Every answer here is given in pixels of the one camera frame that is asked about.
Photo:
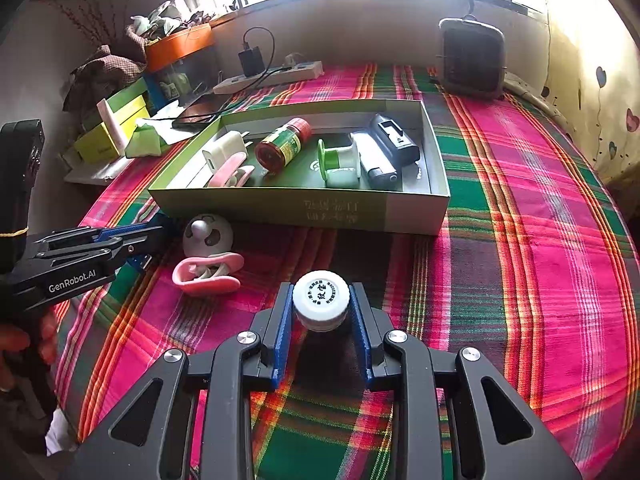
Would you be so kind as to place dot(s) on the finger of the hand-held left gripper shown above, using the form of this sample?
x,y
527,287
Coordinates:
x,y
137,261
125,232

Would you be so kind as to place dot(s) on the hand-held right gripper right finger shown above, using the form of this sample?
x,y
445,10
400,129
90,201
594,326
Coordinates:
x,y
361,330

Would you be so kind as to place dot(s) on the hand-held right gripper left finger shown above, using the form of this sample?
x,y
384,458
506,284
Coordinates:
x,y
284,330

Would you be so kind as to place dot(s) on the dark bottle with white cap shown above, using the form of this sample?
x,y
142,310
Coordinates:
x,y
321,300

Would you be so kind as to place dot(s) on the pink plastic clip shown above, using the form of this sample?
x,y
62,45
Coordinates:
x,y
210,285
232,172

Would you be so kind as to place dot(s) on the white round mini fan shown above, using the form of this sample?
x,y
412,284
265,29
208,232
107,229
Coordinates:
x,y
215,240

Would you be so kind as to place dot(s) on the green and grey cardboard box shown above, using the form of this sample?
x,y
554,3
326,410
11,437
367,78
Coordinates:
x,y
280,210

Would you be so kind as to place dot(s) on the white charger adapter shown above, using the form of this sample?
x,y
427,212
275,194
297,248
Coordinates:
x,y
222,150

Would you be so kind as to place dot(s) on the green and white spool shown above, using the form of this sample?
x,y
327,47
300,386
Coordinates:
x,y
340,162

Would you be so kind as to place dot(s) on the red lid bottle green label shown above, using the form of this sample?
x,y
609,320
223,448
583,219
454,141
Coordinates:
x,y
280,147

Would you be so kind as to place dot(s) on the silver lighter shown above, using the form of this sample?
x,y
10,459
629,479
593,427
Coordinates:
x,y
367,152

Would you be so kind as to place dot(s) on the black rectangular device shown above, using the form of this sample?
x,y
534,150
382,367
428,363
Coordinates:
x,y
395,142

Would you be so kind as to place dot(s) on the person's left hand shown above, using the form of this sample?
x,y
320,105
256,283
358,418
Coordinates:
x,y
15,355

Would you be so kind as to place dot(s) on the white paper sheet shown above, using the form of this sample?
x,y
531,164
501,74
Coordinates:
x,y
95,172

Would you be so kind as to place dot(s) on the green tissue pack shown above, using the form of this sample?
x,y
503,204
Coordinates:
x,y
144,144

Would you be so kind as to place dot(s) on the yellow cardboard box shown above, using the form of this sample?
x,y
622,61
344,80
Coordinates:
x,y
97,142

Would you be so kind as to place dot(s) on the pale pink tube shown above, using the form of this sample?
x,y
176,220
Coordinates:
x,y
112,127

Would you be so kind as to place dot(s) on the white tissue paper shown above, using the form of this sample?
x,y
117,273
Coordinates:
x,y
165,117

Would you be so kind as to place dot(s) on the black smartphone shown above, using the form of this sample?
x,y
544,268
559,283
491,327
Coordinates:
x,y
202,109

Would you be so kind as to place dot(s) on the plaid blanket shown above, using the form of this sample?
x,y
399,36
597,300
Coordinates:
x,y
500,260

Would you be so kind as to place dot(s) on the brown checked cloth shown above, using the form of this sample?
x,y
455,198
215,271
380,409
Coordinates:
x,y
105,72

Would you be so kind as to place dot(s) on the dark glass tank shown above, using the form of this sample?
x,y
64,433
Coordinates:
x,y
185,77

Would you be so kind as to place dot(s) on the orange box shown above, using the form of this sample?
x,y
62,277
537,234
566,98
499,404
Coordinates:
x,y
177,47

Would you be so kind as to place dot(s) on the black charger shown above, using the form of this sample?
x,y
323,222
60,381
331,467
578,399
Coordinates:
x,y
251,62

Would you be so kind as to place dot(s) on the pile of crumpled packets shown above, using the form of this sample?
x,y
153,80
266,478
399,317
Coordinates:
x,y
170,20

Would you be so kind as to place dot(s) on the white power strip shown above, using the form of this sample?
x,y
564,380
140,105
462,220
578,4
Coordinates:
x,y
280,76

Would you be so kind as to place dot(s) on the dried twig bundle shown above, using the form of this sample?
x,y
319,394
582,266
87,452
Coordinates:
x,y
90,15

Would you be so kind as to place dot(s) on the white plug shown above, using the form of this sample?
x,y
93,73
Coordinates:
x,y
295,59

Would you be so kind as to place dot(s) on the grey portable heater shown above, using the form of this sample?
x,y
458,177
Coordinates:
x,y
472,60

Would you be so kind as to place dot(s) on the heart print curtain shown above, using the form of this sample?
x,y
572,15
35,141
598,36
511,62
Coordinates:
x,y
595,85

